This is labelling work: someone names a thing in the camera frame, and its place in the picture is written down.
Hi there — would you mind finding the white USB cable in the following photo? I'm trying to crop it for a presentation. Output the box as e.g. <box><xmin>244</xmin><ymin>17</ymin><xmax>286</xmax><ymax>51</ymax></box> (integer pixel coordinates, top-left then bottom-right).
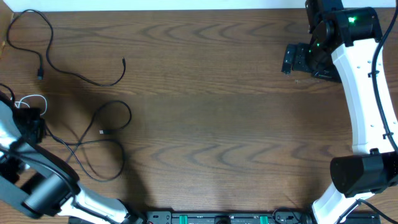
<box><xmin>14</xmin><ymin>94</ymin><xmax>49</xmax><ymax>116</ymax></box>

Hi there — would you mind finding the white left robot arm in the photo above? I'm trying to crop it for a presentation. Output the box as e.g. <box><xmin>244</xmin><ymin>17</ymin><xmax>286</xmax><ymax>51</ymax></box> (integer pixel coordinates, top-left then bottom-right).
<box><xmin>1</xmin><ymin>95</ymin><xmax>147</xmax><ymax>223</ymax></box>

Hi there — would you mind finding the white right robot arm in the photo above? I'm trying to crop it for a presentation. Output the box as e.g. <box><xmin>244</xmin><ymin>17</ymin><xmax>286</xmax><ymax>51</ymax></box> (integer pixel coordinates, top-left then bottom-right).
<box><xmin>282</xmin><ymin>0</ymin><xmax>397</xmax><ymax>223</ymax></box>

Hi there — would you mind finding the brown side panel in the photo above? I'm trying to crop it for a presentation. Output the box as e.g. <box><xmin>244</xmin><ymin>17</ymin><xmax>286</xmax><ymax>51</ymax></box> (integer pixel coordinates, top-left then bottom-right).
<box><xmin>0</xmin><ymin>0</ymin><xmax>14</xmax><ymax>55</ymax></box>

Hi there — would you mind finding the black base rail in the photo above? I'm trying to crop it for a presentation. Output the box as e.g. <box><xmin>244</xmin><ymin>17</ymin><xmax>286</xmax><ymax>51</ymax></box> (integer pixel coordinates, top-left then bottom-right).
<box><xmin>68</xmin><ymin>207</ymin><xmax>381</xmax><ymax>224</ymax></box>

